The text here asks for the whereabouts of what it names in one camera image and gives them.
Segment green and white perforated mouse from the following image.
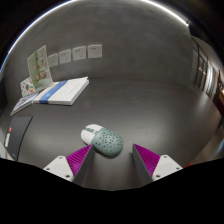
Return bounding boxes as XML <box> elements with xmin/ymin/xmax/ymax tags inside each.
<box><xmin>80</xmin><ymin>123</ymin><xmax>124</xmax><ymax>158</ymax></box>

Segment white book with blue stripe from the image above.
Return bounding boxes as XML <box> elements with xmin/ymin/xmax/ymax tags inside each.
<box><xmin>32</xmin><ymin>76</ymin><xmax>90</xmax><ymax>107</ymax></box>

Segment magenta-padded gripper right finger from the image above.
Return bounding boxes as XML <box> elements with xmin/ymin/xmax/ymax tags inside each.
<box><xmin>131</xmin><ymin>143</ymin><xmax>184</xmax><ymax>187</ymax></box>

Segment small colourful standing card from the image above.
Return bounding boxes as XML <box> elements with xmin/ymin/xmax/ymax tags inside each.
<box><xmin>19</xmin><ymin>76</ymin><xmax>36</xmax><ymax>98</ymax></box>

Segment green standing brochure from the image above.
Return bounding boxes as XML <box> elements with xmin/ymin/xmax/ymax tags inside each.
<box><xmin>26</xmin><ymin>44</ymin><xmax>54</xmax><ymax>93</ymax></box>

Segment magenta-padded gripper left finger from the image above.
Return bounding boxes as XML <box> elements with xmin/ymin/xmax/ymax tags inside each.
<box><xmin>43</xmin><ymin>143</ymin><xmax>97</xmax><ymax>187</ymax></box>

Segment dark-framed glass door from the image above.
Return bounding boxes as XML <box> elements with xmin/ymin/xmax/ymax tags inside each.
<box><xmin>190</xmin><ymin>35</ymin><xmax>224</xmax><ymax>118</ymax></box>

